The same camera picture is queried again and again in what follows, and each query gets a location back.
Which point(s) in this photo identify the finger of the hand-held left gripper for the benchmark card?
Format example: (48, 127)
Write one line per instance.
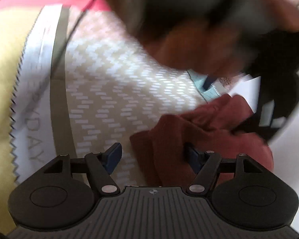
(208, 82)

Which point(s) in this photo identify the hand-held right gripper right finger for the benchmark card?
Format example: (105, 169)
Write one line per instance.
(193, 159)

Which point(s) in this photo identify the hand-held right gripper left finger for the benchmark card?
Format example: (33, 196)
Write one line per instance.
(113, 155)

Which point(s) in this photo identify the maroon long-sleeved sweater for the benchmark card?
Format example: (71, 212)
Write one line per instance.
(169, 134)

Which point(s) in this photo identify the person's left forearm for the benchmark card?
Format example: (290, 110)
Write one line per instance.
(169, 0)

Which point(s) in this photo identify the person's left hand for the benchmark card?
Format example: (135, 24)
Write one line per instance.
(194, 49)

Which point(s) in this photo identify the patterned quilted bed cover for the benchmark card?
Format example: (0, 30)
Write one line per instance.
(102, 84)

